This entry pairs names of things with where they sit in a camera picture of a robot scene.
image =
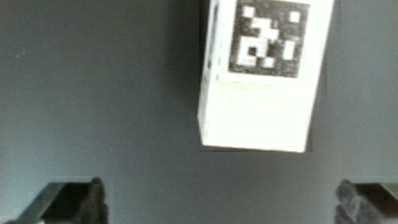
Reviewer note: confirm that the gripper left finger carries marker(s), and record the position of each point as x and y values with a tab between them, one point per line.
68	204

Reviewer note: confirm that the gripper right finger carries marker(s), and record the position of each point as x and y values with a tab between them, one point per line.
368	203

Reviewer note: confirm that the white table leg with tag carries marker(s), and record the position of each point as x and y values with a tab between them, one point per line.
263	56

